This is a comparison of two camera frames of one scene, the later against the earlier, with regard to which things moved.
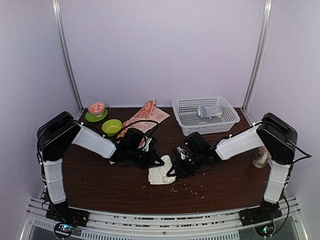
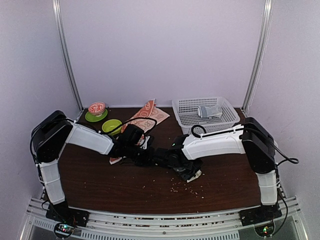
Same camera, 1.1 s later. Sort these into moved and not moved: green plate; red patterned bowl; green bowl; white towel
Moved: white towel
Not moved: green plate; green bowl; red patterned bowl
